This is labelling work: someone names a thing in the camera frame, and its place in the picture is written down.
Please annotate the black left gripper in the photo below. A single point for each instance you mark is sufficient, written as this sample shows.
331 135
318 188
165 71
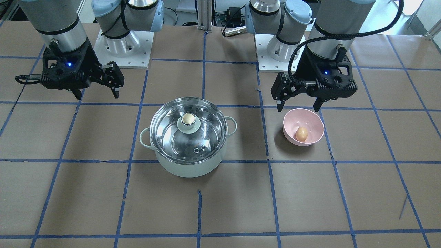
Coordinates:
305 71

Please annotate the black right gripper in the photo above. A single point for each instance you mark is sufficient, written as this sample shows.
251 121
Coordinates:
92 61

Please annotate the brown egg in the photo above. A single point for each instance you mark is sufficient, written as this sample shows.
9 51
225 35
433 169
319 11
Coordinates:
301 134

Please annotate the glass pot lid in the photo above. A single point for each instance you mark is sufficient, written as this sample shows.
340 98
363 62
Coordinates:
188 130

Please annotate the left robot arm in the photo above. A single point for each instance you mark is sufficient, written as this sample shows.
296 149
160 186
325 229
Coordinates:
332 27

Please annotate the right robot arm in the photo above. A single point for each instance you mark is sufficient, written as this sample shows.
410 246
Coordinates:
73 21

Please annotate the pale green cooking pot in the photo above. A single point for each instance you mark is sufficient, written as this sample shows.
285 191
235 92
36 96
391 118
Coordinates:
190 170

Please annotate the pink bowl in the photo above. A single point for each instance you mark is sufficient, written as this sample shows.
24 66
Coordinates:
300 117

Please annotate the silver metal cylinder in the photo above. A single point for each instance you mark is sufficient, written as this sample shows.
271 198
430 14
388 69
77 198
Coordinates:
235 31

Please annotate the black power adapter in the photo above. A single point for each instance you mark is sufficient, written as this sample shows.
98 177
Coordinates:
234 14

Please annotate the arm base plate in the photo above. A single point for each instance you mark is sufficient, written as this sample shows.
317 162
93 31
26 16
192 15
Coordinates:
130 52
274 53

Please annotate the aluminium frame post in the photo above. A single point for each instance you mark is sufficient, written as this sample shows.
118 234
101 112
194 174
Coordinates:
204 11

